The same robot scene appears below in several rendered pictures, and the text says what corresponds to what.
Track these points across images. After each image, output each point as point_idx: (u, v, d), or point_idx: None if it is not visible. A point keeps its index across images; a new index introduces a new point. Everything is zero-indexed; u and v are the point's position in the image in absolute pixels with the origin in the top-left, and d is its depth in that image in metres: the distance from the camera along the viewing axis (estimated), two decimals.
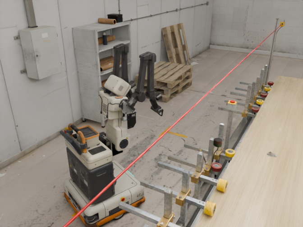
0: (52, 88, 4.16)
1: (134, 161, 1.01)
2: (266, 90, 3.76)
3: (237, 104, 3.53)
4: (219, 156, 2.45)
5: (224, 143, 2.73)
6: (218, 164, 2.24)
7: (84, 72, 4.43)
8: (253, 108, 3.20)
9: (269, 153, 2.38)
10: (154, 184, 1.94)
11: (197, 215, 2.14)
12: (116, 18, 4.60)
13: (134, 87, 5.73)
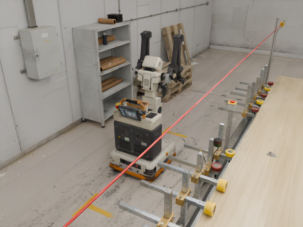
0: (52, 88, 4.16)
1: (134, 161, 1.01)
2: (266, 90, 3.76)
3: (237, 104, 3.53)
4: (219, 156, 2.45)
5: (224, 143, 2.73)
6: (218, 164, 2.24)
7: (84, 72, 4.43)
8: (253, 108, 3.20)
9: (269, 153, 2.38)
10: (154, 184, 1.94)
11: (197, 215, 2.14)
12: (116, 18, 4.60)
13: (134, 87, 5.73)
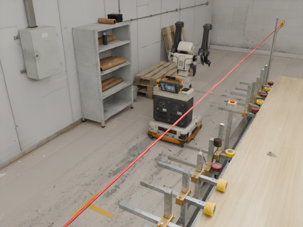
0: (52, 88, 4.16)
1: (134, 161, 1.01)
2: (266, 90, 3.76)
3: (237, 104, 3.53)
4: (219, 156, 2.45)
5: (224, 143, 2.73)
6: (218, 164, 2.24)
7: (84, 72, 4.43)
8: (253, 108, 3.20)
9: (269, 153, 2.38)
10: (154, 184, 1.94)
11: (197, 215, 2.14)
12: (116, 18, 4.60)
13: (134, 87, 5.73)
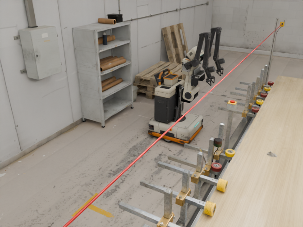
0: (52, 88, 4.16)
1: (134, 161, 1.01)
2: (266, 90, 3.76)
3: (237, 104, 3.53)
4: (219, 156, 2.45)
5: (224, 143, 2.73)
6: (218, 164, 2.24)
7: (84, 72, 4.43)
8: (253, 108, 3.20)
9: (269, 153, 2.38)
10: (154, 184, 1.94)
11: (197, 215, 2.14)
12: (116, 18, 4.60)
13: (134, 87, 5.73)
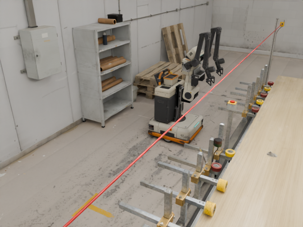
0: (52, 88, 4.16)
1: (134, 161, 1.01)
2: (266, 90, 3.76)
3: (237, 104, 3.53)
4: (219, 156, 2.45)
5: (224, 143, 2.73)
6: (218, 164, 2.24)
7: (84, 72, 4.43)
8: (253, 108, 3.20)
9: (269, 153, 2.38)
10: (154, 184, 1.94)
11: (197, 215, 2.14)
12: (116, 18, 4.60)
13: (134, 87, 5.73)
